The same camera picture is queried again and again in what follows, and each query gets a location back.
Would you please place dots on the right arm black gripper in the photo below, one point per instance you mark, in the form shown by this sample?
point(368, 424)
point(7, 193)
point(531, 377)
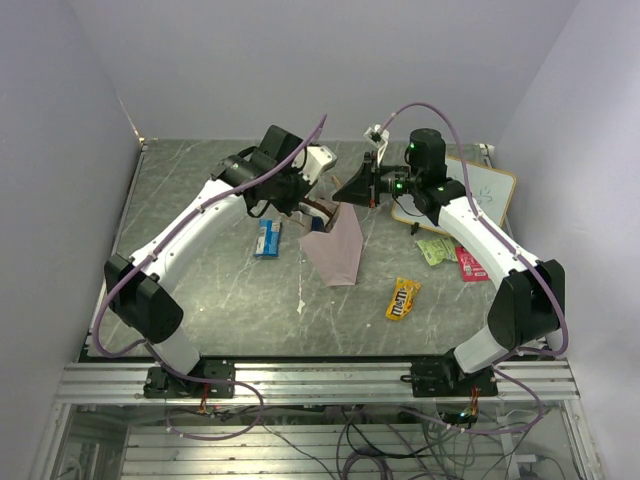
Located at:
point(364, 188)

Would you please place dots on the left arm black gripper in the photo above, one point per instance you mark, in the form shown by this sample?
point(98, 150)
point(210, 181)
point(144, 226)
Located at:
point(289, 207)

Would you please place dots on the brown chocolate bar wrapper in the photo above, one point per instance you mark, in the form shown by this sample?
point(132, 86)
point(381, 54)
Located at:
point(325, 211)

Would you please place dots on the blue cookie snack packet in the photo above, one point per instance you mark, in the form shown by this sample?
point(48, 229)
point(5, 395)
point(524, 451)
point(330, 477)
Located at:
point(268, 240)

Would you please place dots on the white paper bag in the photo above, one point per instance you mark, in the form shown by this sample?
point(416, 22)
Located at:
point(335, 254)

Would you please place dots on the red snack packet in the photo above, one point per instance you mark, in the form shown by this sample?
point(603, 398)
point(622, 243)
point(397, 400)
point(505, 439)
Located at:
point(470, 269)

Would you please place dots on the blue Burts chips bag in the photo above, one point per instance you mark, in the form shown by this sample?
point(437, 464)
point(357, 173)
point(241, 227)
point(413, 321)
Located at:
point(318, 224)

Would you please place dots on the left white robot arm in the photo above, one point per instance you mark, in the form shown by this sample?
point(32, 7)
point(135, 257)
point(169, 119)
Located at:
point(279, 172)

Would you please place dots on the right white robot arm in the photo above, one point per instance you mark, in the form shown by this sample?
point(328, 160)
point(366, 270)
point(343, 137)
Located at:
point(529, 302)

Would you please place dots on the green snack packet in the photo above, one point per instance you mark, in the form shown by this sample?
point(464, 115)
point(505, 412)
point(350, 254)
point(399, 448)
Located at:
point(438, 250)

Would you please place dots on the yellow M&M's packet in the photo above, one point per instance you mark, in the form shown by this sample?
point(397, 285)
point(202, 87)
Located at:
point(403, 298)

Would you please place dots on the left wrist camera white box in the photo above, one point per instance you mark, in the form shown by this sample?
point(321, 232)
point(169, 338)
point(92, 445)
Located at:
point(313, 162)

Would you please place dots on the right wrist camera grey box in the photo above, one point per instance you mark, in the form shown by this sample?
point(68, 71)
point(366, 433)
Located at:
point(379, 138)

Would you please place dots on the whiteboard with yellow frame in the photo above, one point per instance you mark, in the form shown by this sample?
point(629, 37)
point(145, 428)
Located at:
point(492, 190)

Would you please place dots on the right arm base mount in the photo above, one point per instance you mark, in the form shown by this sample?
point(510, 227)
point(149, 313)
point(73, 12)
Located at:
point(440, 376)

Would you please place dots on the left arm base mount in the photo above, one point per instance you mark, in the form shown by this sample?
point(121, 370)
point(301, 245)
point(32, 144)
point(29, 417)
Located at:
point(212, 379)

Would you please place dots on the aluminium frame rail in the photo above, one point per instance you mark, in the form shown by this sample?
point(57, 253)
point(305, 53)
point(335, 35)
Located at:
point(313, 383)

